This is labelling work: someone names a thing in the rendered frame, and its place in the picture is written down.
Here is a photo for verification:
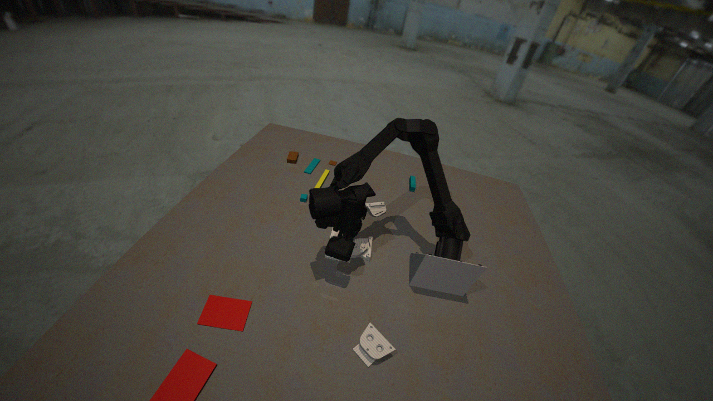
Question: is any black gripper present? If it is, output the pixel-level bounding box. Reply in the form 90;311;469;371
325;206;367;262

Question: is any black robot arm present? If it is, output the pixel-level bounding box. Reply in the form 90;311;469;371
309;118;471;262

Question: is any teal flat bar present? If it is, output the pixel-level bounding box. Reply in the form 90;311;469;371
304;158;320;174

